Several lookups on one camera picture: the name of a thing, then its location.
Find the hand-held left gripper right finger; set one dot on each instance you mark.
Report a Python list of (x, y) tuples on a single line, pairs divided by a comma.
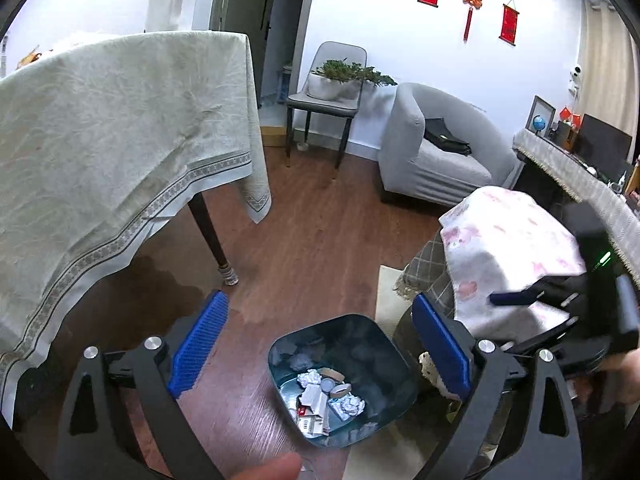
[(442, 350)]

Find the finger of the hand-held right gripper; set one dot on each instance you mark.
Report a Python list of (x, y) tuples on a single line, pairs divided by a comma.
[(555, 337), (530, 296)]

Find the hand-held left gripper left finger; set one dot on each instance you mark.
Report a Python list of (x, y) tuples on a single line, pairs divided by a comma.
[(197, 350)]

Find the teal metal waste bin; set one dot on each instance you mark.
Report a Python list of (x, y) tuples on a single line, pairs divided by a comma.
[(380, 360)]

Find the white paper ball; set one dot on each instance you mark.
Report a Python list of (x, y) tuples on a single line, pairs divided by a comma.
[(347, 407)]

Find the small paper ball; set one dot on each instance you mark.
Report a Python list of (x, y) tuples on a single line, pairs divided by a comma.
[(310, 379)]

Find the brown tape roll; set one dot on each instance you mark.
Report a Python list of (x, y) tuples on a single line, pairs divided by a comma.
[(334, 395)]

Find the white blister card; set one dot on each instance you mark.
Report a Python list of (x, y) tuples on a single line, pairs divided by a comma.
[(315, 399)]

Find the red and white cardboard box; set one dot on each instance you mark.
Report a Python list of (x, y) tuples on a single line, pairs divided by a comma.
[(310, 422)]

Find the person's right hand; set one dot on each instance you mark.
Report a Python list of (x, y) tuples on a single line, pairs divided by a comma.
[(625, 380)]

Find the person's left hand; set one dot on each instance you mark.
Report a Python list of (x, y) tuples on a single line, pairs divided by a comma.
[(265, 470)]

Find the pink printed blanket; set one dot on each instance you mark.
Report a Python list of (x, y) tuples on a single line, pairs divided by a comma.
[(500, 240)]

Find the beige floor rug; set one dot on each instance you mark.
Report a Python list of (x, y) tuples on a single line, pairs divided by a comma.
[(387, 300)]

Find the plaid cloth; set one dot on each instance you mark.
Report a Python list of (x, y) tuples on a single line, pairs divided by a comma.
[(430, 270)]

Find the dark wooden table leg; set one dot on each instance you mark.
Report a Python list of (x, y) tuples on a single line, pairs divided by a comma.
[(212, 240)]

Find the sideboard with lace runner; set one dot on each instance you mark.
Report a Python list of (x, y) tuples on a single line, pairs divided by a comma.
[(565, 170)]

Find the black monitor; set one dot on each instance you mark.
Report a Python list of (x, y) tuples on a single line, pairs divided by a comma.
[(602, 147)]

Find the grey armchair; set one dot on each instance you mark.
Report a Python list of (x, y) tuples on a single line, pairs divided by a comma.
[(440, 172)]

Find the brown wooden box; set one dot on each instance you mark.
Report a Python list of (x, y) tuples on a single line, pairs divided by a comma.
[(563, 136)]

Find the small blue globe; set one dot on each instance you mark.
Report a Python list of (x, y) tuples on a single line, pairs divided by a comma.
[(539, 122)]

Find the black handbag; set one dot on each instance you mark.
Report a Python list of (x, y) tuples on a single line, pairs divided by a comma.
[(447, 137)]

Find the red desk ornaments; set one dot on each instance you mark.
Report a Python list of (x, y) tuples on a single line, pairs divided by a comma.
[(570, 117)]

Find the table with beige tablecloth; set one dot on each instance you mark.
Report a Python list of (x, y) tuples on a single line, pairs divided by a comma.
[(100, 150)]

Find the flat cardboard piece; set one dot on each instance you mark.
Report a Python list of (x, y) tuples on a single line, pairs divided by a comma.
[(274, 136)]

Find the beige curtain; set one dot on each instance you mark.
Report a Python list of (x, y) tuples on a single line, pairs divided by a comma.
[(605, 60)]

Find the potted plant in white pot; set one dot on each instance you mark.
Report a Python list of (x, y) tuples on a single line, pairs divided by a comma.
[(330, 87), (380, 79)]

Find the grey chair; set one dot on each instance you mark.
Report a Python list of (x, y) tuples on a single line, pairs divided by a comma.
[(322, 105)]

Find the grey door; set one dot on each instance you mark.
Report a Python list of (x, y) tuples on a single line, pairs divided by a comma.
[(287, 25)]

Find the white jug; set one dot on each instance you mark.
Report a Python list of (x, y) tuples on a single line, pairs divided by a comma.
[(172, 5)]

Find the picture frame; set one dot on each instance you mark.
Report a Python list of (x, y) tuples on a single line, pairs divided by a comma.
[(542, 107)]

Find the white security camera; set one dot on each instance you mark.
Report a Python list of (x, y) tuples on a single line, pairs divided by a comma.
[(576, 76)]

